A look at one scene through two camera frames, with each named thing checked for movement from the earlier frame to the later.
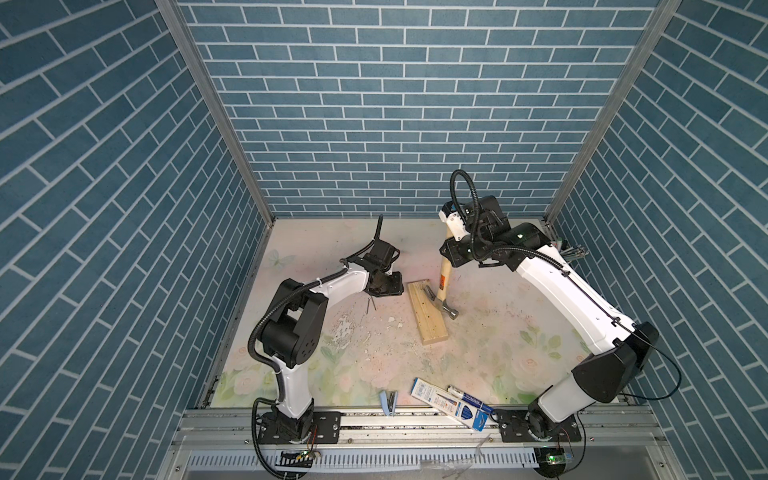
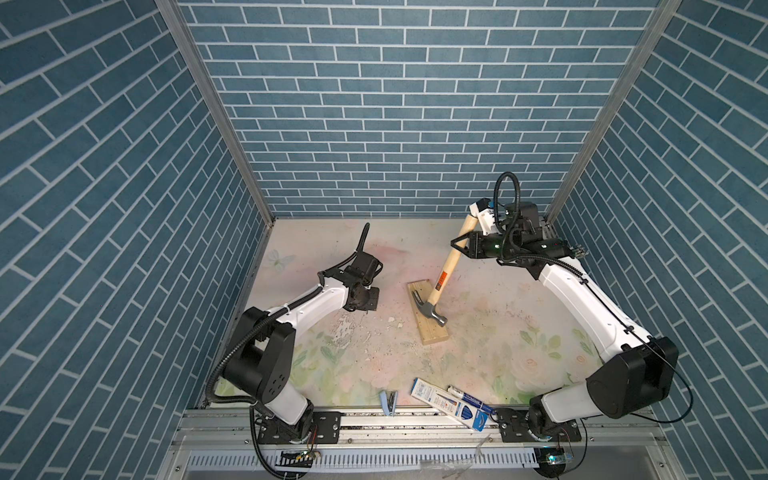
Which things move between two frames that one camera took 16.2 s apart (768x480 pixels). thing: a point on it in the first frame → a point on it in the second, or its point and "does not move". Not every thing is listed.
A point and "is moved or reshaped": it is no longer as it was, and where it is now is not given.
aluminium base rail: [223, 443] does not move
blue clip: [389, 401] does not move
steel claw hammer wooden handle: [442, 287] is moved or reshaped
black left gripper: [396, 287] → [372, 303]
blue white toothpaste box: [450, 404] does not move
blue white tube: [470, 399] does not move
